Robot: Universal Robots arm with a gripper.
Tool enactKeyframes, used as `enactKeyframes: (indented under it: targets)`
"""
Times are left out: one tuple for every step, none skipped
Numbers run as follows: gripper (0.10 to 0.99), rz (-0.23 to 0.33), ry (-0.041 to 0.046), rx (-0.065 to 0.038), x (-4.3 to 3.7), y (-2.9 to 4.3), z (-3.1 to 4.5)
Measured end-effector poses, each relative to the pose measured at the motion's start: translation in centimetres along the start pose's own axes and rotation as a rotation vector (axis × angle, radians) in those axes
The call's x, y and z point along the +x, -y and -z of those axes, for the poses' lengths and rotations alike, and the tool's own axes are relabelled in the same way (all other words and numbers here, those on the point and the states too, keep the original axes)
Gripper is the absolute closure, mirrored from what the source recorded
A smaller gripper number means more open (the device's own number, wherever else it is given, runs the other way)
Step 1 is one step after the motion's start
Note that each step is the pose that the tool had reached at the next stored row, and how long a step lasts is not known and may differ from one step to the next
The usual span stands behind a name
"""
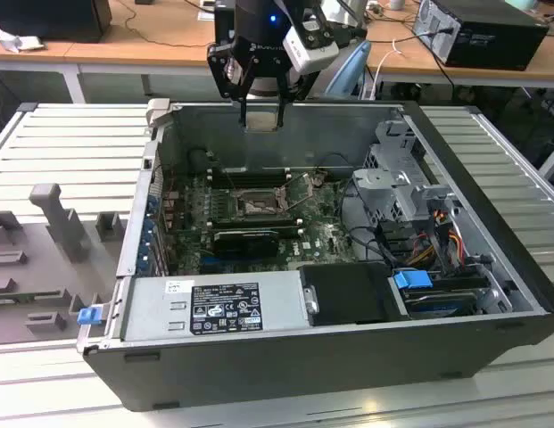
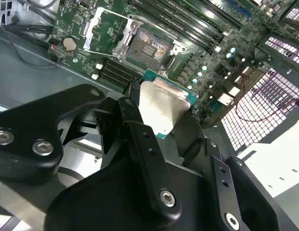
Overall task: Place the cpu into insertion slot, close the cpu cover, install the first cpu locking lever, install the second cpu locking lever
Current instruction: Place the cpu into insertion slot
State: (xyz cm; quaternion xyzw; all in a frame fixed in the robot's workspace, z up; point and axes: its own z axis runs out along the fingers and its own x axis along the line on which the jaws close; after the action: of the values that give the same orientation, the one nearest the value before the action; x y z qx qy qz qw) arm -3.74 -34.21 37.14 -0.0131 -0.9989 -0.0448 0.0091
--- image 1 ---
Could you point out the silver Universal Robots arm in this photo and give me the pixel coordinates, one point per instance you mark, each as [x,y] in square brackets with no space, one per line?
[264,87]

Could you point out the black RAM slot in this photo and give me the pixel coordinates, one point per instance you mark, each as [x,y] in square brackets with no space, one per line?
[258,221]
[290,231]
[223,182]
[223,173]

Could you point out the small black upright box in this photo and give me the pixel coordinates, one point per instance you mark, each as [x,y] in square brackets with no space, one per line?
[223,22]

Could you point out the silver square CPU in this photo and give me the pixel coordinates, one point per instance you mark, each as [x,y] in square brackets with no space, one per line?
[261,122]

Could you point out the black desktop PC tower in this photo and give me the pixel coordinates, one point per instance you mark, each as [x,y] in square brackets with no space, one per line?
[495,40]

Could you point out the grey metal drive cage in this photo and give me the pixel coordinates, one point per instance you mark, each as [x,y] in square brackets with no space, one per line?
[379,178]

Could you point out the black round board component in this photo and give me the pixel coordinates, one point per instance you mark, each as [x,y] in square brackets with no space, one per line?
[198,160]

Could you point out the wooden desk with white frame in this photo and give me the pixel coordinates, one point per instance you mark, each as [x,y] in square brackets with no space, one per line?
[169,49]

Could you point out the large black box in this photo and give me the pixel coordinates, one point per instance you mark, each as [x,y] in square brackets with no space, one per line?
[49,20]

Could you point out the pale blue teach pendant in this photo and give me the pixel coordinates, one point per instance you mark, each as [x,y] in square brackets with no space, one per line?
[350,78]

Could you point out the white cup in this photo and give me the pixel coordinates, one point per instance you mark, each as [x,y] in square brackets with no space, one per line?
[396,4]

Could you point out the CPU socket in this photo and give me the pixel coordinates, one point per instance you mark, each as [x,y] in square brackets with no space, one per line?
[256,205]

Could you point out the grey parts rack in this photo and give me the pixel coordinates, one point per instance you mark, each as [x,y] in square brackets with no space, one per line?
[35,267]

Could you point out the hard disk in blue carrier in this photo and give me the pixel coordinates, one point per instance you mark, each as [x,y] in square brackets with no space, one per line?
[412,281]

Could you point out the black graphics card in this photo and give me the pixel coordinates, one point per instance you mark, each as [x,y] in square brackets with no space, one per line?
[245,245]

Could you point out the black open PC case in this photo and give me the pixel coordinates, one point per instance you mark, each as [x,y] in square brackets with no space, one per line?
[303,370]

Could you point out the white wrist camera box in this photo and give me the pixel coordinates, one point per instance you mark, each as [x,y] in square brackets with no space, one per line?
[312,58]

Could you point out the blue case latch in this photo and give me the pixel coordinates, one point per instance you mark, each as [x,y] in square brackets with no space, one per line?
[89,315]

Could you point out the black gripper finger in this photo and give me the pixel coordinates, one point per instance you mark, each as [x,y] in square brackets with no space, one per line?
[225,71]
[299,87]

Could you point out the crumpled white paper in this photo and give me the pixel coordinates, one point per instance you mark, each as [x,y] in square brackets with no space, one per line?
[13,42]

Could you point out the round coin battery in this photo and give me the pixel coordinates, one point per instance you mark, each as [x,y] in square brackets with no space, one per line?
[319,179]

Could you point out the blue expansion card retainer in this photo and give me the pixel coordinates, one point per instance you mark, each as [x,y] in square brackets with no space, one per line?
[148,236]

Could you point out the grey power supply unit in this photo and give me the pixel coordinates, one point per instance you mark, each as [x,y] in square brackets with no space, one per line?
[147,307]

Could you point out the black drive bay cover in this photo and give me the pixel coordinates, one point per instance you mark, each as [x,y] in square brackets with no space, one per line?
[348,290]

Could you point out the green motherboard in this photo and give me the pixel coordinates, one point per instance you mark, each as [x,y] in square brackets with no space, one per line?
[321,241]

